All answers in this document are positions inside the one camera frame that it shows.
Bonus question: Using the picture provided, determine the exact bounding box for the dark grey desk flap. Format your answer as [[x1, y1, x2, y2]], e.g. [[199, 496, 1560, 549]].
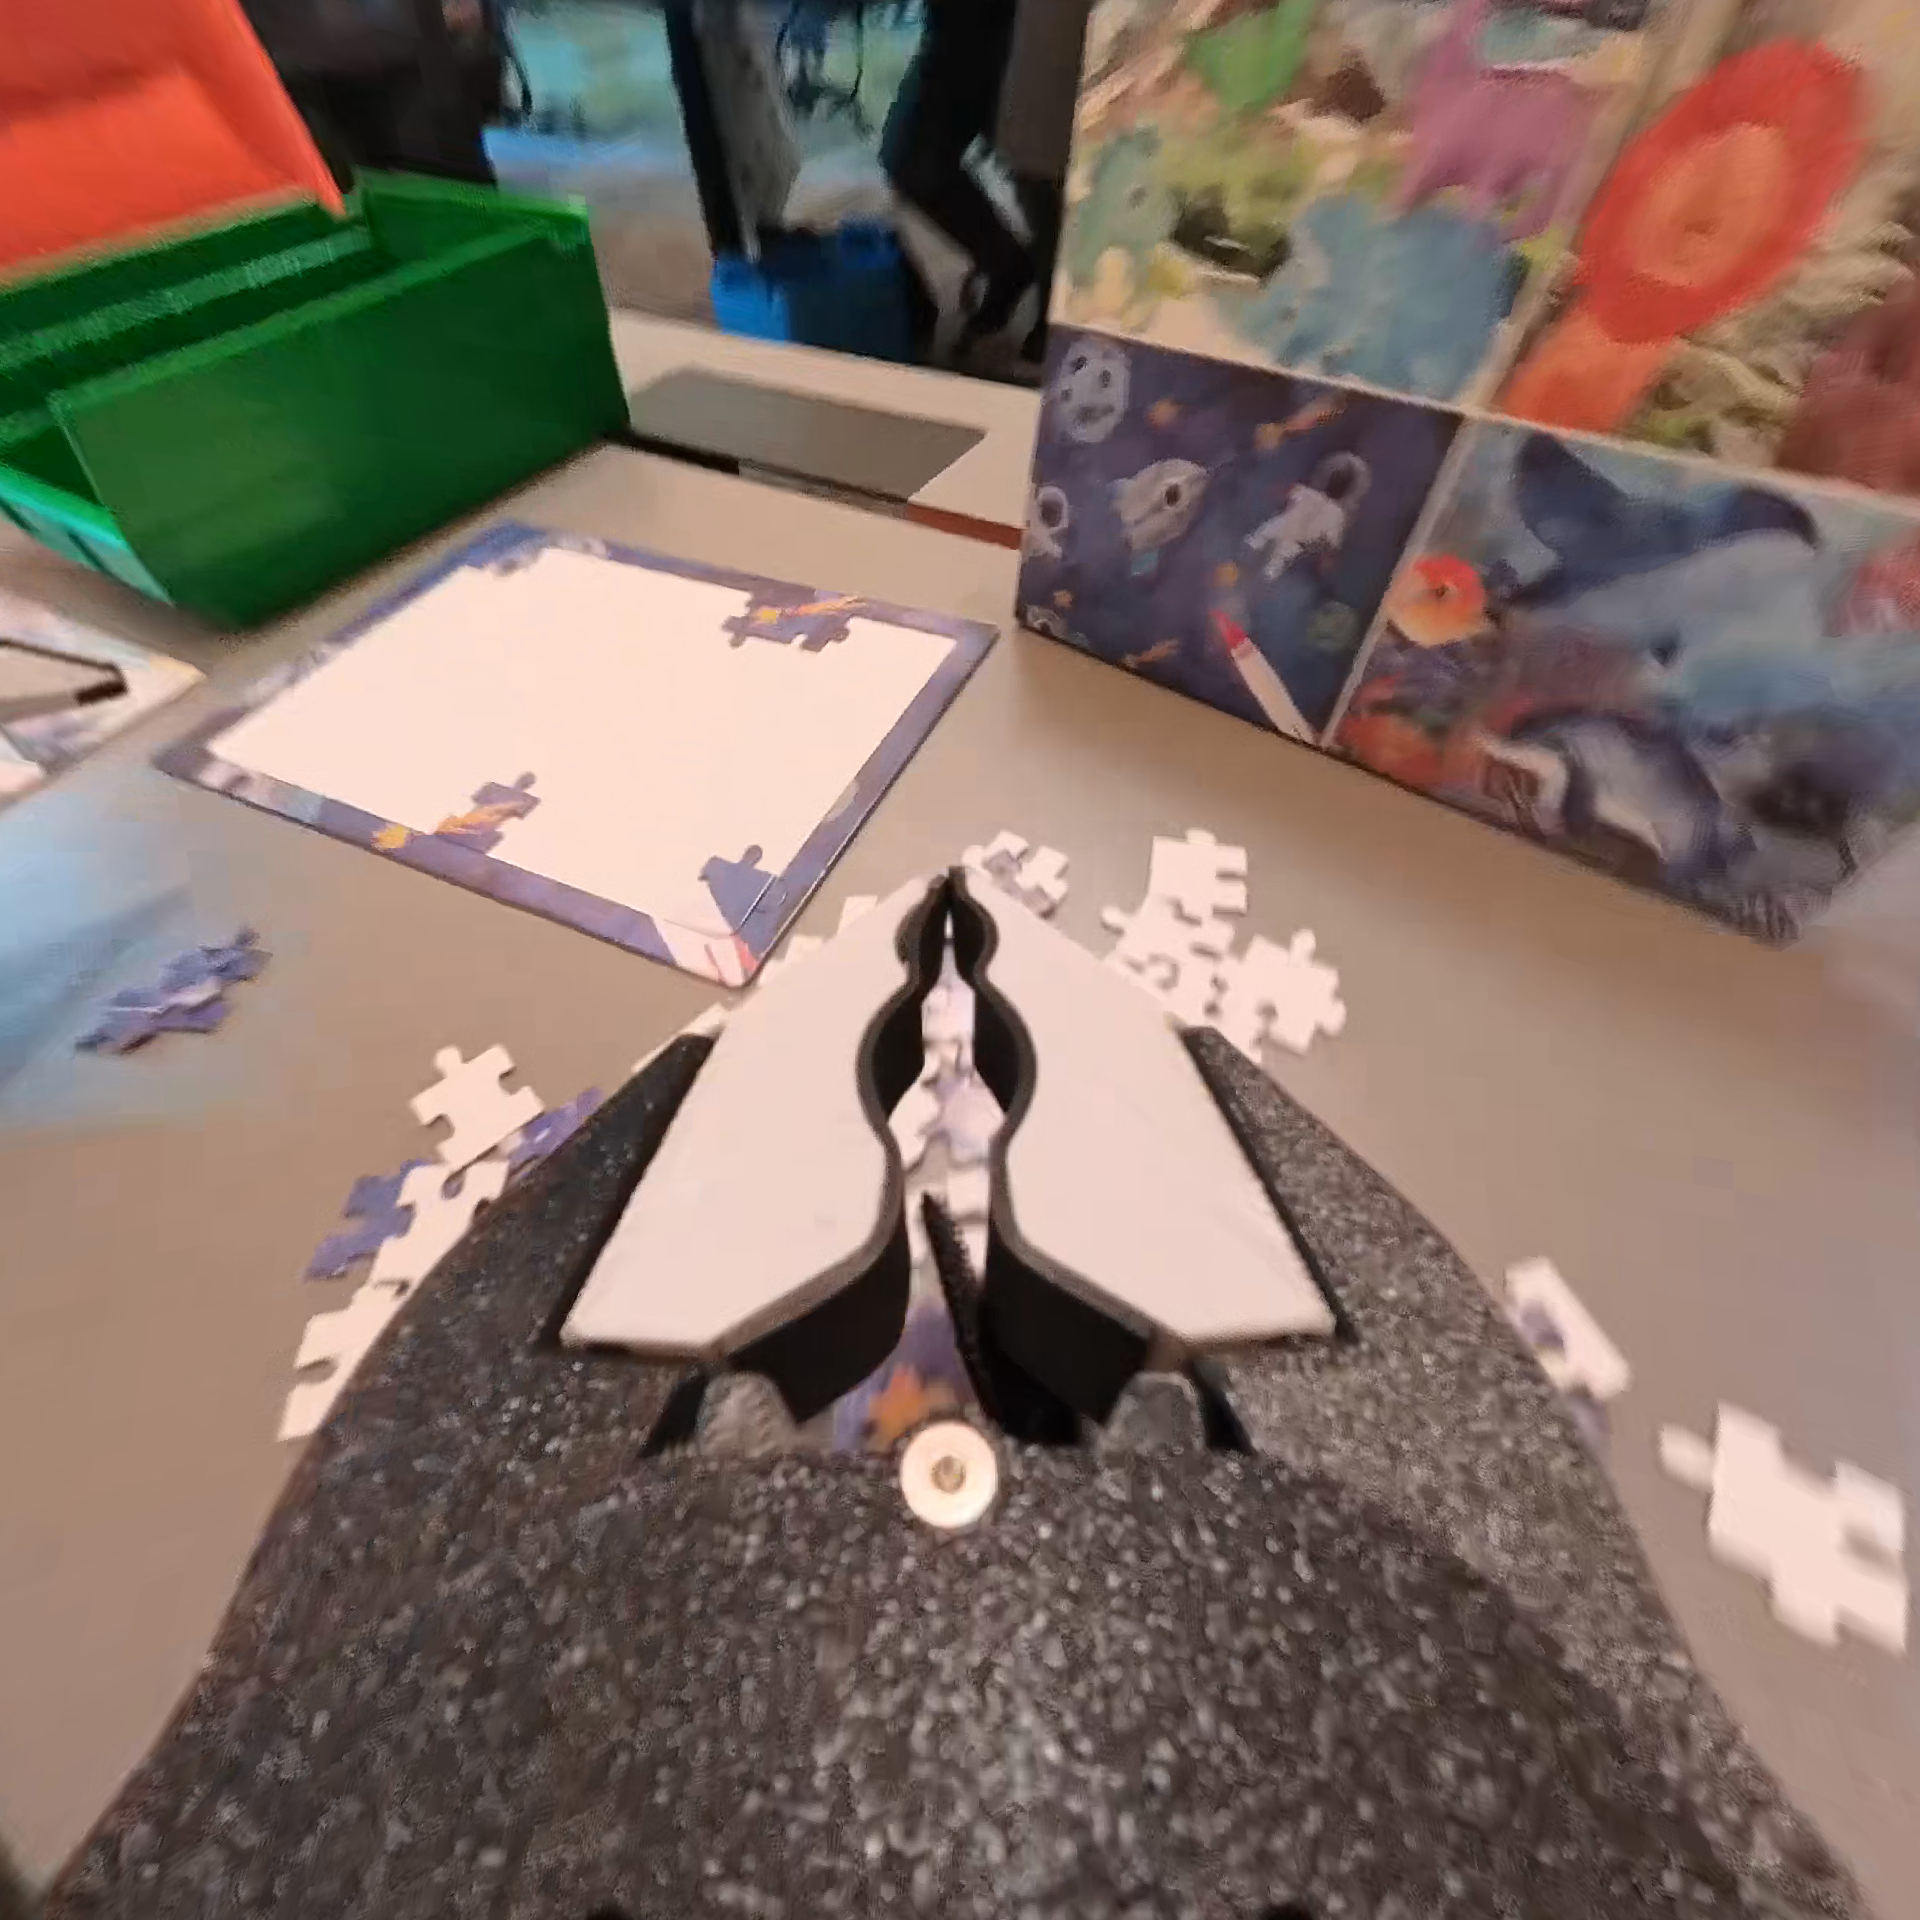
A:
[[628, 364, 986, 502]]

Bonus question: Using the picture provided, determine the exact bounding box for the red plastic bin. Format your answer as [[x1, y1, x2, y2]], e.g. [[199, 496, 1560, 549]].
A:
[[0, 0, 351, 275]]

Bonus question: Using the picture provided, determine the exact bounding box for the green plastic bin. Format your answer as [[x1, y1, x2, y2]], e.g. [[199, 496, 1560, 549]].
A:
[[0, 170, 634, 634]]

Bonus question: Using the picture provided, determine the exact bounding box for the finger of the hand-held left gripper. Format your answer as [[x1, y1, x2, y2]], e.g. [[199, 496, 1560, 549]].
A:
[[0, 638, 130, 715]]

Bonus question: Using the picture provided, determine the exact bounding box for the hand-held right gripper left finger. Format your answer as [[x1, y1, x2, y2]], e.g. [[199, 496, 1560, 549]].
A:
[[559, 867, 962, 1419]]

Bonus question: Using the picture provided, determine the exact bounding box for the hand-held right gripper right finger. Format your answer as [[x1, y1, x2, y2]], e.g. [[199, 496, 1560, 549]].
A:
[[955, 867, 1340, 1425]]

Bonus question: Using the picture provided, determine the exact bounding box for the illustrated puzzle box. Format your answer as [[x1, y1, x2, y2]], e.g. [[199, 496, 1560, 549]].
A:
[[1017, 0, 1920, 951]]

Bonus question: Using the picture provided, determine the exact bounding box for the grey desk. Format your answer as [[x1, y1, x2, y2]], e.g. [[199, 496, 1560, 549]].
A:
[[0, 306, 1920, 1803]]

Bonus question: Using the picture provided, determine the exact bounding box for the pile of jigsaw puzzle pieces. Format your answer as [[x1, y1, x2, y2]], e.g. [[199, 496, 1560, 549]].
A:
[[279, 830, 1913, 1652]]

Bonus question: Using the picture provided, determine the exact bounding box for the pink dinosaur puzzle board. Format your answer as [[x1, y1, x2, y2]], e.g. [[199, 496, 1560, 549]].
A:
[[0, 586, 205, 800]]

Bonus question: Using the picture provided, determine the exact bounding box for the blue framed puzzle board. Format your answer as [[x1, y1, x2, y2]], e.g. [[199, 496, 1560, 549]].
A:
[[157, 520, 1004, 988]]

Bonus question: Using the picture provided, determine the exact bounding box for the blue crate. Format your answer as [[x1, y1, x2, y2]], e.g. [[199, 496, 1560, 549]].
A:
[[710, 222, 920, 364]]

